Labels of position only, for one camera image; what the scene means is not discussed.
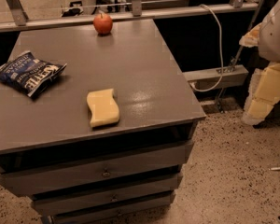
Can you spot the yellow sponge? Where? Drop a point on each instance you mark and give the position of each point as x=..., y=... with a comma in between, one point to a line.
x=103, y=107

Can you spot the bottom drawer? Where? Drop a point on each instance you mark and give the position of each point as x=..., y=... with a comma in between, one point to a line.
x=106, y=211

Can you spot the red apple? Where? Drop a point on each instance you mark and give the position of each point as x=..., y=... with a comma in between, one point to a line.
x=103, y=24

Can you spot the blue kettle chips bag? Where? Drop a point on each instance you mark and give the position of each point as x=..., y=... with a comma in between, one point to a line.
x=29, y=75

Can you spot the top drawer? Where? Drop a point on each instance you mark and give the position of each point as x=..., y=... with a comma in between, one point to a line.
x=68, y=175

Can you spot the grey metal base block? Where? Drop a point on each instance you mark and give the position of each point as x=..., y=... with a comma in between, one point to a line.
x=216, y=78

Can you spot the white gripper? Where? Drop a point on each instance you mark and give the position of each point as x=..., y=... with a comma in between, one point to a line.
x=275, y=36

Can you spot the grey drawer cabinet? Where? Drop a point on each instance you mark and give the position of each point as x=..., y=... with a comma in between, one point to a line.
x=156, y=105

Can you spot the drawer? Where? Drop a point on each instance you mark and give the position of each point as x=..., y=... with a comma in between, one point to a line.
x=68, y=175
x=106, y=211
x=109, y=191

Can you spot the metal railing frame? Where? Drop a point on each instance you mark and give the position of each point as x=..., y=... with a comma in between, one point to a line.
x=24, y=15

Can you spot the middle drawer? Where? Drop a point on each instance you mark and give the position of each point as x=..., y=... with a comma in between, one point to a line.
x=109, y=191

